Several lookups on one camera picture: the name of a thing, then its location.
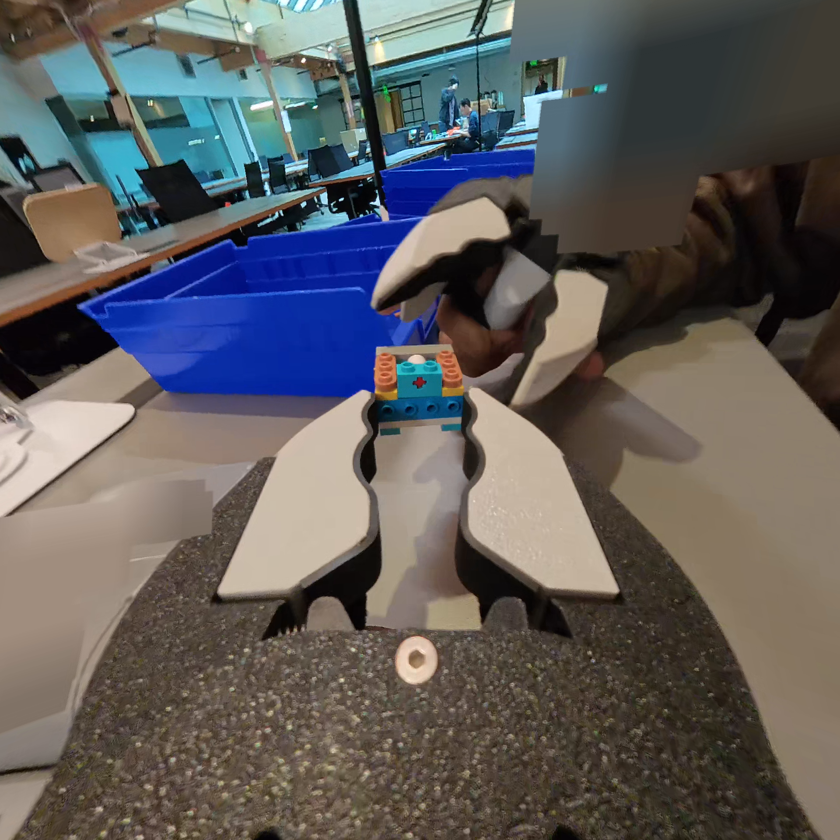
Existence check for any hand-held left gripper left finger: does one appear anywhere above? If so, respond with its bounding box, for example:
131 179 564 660
215 390 383 627

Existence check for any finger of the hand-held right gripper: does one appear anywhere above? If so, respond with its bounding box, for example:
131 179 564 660
509 268 610 409
369 196 514 324

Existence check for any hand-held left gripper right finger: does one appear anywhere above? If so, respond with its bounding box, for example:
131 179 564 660
457 387 622 627

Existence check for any small colourful toy brick build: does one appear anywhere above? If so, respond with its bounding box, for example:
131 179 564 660
374 344 467 437

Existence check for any blue plastic bin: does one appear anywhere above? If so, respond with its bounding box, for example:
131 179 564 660
77 220 437 398

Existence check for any person's right forearm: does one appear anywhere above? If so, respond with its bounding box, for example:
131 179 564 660
558 157 840 349

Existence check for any grey desk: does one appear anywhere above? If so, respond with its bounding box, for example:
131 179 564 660
0 303 840 840

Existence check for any person's right hand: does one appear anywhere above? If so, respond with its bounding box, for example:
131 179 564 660
437 294 534 389

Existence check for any stack of blue bins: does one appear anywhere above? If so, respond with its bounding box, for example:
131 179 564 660
381 147 536 221

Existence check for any black pole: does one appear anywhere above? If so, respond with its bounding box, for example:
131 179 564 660
343 0 388 204

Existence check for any person's torso in brown top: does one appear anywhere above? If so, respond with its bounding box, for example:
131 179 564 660
796 308 840 431

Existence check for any black office chair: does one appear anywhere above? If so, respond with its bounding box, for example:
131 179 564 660
136 161 217 224

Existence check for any long wooden table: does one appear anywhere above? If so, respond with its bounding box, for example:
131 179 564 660
0 188 326 326

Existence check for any clear plastic tray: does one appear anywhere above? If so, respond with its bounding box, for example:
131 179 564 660
73 241 142 273

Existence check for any wooden chair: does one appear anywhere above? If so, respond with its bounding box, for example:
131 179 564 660
23 184 122 263

